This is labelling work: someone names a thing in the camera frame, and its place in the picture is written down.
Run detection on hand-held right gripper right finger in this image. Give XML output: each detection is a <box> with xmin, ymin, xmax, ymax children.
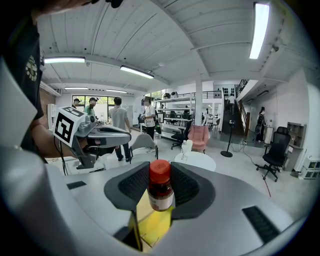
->
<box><xmin>149</xmin><ymin>162</ymin><xmax>295</xmax><ymax>256</ymax></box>

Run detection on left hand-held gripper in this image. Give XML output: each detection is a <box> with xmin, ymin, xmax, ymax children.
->
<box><xmin>53</xmin><ymin>106</ymin><xmax>132</xmax><ymax>170</ymax></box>

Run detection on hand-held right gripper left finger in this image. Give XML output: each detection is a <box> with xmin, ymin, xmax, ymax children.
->
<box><xmin>47</xmin><ymin>161</ymin><xmax>151</xmax><ymax>256</ymax></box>

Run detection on yellow box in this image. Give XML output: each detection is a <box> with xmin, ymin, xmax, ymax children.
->
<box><xmin>128</xmin><ymin>188</ymin><xmax>176</xmax><ymax>253</ymax></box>

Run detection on small red-capped bottle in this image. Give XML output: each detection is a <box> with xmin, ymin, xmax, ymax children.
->
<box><xmin>147</xmin><ymin>159</ymin><xmax>175</xmax><ymax>212</ymax></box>

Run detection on person's left forearm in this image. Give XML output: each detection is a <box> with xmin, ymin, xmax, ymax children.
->
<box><xmin>31</xmin><ymin>123</ymin><xmax>76</xmax><ymax>159</ymax></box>

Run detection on person's left hand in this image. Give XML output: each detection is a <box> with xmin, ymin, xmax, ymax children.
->
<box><xmin>78</xmin><ymin>136</ymin><xmax>115</xmax><ymax>157</ymax></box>

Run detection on window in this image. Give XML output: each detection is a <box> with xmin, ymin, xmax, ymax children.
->
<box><xmin>71</xmin><ymin>94</ymin><xmax>118</xmax><ymax>106</ymax></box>

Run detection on round white table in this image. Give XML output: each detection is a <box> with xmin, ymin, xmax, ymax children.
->
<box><xmin>174</xmin><ymin>151</ymin><xmax>217</xmax><ymax>173</ymax></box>

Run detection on black floor stand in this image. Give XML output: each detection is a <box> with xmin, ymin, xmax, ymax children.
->
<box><xmin>220</xmin><ymin>119</ymin><xmax>235</xmax><ymax>158</ymax></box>

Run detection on white shelf rack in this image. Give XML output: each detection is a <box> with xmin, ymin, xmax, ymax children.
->
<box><xmin>153</xmin><ymin>96</ymin><xmax>196</xmax><ymax>140</ymax></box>

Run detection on black office chair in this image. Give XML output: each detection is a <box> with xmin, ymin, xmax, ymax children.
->
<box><xmin>256</xmin><ymin>126</ymin><xmax>292</xmax><ymax>183</ymax></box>
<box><xmin>171</xmin><ymin>119</ymin><xmax>193</xmax><ymax>151</ymax></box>

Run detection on pink armchair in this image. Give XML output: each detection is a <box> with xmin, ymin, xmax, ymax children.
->
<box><xmin>187</xmin><ymin>124</ymin><xmax>210</xmax><ymax>153</ymax></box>

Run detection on white pillar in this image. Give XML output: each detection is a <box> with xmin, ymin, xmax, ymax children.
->
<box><xmin>194</xmin><ymin>74</ymin><xmax>204</xmax><ymax>126</ymax></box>

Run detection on black staircase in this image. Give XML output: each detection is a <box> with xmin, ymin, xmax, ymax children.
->
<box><xmin>221</xmin><ymin>79</ymin><xmax>251</xmax><ymax>136</ymax></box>

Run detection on white low cabinet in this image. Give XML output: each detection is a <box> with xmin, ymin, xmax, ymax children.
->
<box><xmin>298</xmin><ymin>156</ymin><xmax>320</xmax><ymax>180</ymax></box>

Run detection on grey shelf cabinet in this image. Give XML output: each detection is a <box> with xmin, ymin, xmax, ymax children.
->
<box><xmin>284</xmin><ymin>121</ymin><xmax>307</xmax><ymax>172</ymax></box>

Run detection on person's black t-shirt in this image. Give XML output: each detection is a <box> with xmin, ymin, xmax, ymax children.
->
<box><xmin>4</xmin><ymin>12</ymin><xmax>46</xmax><ymax>121</ymax></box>

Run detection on person's head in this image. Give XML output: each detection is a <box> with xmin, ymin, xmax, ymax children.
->
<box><xmin>32</xmin><ymin>0</ymin><xmax>96</xmax><ymax>15</ymax></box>

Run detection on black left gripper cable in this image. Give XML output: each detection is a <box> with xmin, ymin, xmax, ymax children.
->
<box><xmin>53</xmin><ymin>136</ymin><xmax>68</xmax><ymax>176</ymax></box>

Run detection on black head-mounted camera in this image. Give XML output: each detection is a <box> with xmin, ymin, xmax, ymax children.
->
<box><xmin>104</xmin><ymin>0</ymin><xmax>125</xmax><ymax>9</ymax></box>

